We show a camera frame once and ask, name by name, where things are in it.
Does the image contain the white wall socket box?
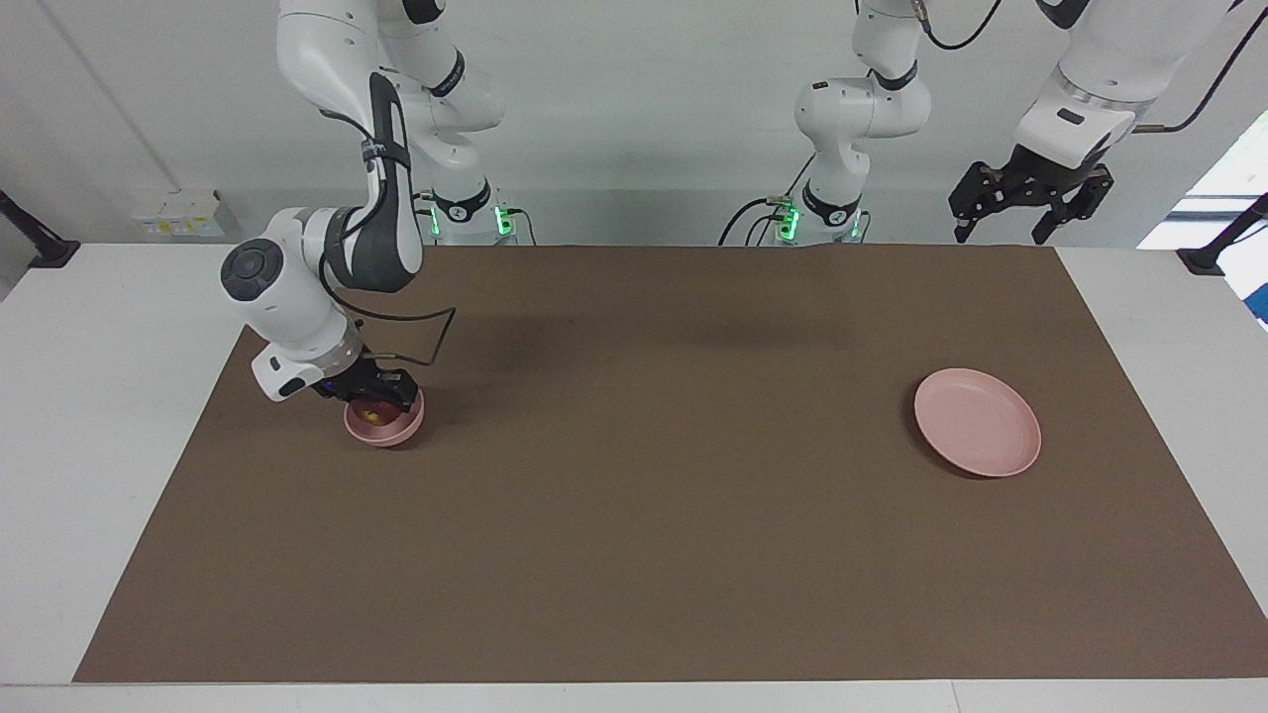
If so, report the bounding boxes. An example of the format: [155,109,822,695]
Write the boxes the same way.
[129,190,227,239]

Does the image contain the black right arm gripper cable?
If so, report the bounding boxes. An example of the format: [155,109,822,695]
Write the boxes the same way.
[319,109,458,367]

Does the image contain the black left base cables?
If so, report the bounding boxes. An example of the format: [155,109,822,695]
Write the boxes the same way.
[718,196,798,247]

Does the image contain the black clamp stand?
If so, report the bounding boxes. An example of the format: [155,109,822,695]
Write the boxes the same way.
[1177,193,1268,276]
[0,190,82,270]

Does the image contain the pink bowl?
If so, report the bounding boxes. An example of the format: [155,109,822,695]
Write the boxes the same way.
[343,381,426,449]

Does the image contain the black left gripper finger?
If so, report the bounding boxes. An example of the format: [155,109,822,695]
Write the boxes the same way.
[949,163,1011,244]
[1032,166,1114,246]

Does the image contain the brown table mat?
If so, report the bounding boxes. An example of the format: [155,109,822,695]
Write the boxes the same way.
[72,245,1268,684]

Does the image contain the black left arm gripper cable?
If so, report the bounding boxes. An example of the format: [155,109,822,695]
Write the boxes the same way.
[916,0,1268,135]

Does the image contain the black arm gripper cable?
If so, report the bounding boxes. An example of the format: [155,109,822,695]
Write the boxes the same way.
[916,0,1268,135]
[319,109,458,367]

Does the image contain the pink plate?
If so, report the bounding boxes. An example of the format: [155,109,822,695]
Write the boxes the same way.
[913,367,1043,479]

